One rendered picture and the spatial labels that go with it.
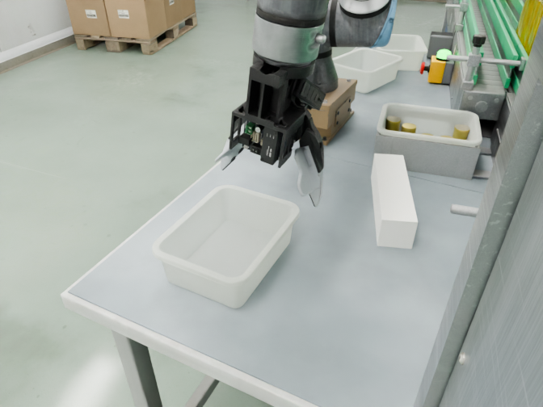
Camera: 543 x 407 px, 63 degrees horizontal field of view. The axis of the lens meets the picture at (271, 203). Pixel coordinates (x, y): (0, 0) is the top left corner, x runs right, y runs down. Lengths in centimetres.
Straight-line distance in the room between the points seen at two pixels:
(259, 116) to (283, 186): 47
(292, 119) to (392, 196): 38
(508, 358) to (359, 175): 79
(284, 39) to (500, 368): 36
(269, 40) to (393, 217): 43
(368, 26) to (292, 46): 64
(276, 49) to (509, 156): 28
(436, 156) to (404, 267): 34
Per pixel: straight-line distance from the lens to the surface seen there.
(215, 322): 69
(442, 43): 187
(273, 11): 49
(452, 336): 39
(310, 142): 57
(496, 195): 30
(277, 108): 52
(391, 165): 96
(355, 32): 113
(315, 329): 68
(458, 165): 107
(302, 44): 49
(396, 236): 82
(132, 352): 89
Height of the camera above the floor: 128
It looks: 35 degrees down
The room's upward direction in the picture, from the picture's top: straight up
